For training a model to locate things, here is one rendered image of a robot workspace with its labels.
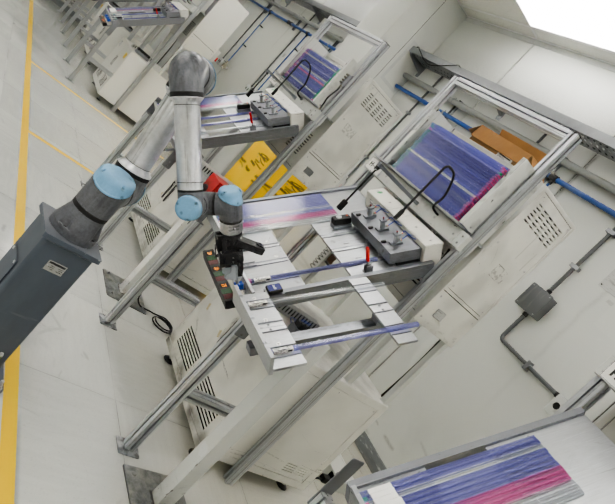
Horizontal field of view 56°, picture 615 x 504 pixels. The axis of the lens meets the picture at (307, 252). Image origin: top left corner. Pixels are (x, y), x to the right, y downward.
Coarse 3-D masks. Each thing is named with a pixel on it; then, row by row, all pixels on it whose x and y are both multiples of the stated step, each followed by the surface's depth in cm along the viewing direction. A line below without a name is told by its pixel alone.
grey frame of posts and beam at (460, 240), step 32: (448, 96) 265; (544, 160) 208; (416, 192) 239; (192, 224) 251; (448, 224) 219; (480, 224) 213; (160, 256) 256; (288, 256) 279; (448, 256) 215; (224, 352) 196; (192, 384) 199; (160, 416) 200; (128, 448) 202; (224, 480) 234
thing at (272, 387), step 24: (312, 360) 182; (264, 384) 185; (288, 384) 183; (240, 408) 186; (264, 408) 185; (216, 432) 188; (240, 432) 187; (192, 456) 190; (216, 456) 189; (144, 480) 197; (168, 480) 192; (192, 480) 190
